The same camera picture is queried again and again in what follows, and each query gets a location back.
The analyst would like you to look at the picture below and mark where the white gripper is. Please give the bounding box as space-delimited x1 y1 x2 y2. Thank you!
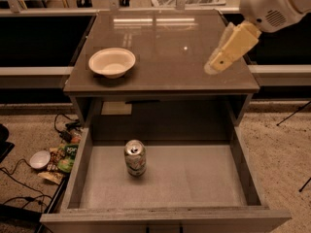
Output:
204 0 306 75

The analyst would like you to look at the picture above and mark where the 7up soda can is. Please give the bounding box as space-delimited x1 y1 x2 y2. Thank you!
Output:
124 140 147 177

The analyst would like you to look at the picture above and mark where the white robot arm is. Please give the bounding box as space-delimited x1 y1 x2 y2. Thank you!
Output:
204 0 311 75

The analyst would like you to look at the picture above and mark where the grey cabinet with glass top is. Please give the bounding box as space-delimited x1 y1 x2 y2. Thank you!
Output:
64 10 259 118

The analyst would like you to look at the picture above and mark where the open grey top drawer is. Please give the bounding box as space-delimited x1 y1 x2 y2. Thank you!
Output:
40 97 293 233

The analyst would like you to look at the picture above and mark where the black tripod leg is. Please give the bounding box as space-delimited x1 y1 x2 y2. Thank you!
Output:
276 101 311 126

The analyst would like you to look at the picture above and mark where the white paper bowl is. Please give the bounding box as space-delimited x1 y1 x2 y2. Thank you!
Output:
88 48 136 79

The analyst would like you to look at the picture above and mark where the green snack bag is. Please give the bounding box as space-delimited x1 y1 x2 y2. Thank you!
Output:
47 144 79 174

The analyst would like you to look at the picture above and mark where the yellow snack bag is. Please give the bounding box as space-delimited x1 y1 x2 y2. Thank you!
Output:
38 171 64 184

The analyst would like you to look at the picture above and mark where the small white bowl on floor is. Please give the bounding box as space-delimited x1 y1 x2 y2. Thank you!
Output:
29 150 51 170

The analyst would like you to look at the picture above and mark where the black power adapter with cable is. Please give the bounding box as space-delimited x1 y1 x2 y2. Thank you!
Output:
53 114 82 144

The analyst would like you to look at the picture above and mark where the black cable on floor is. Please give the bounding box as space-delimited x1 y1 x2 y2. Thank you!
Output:
0 158 54 212

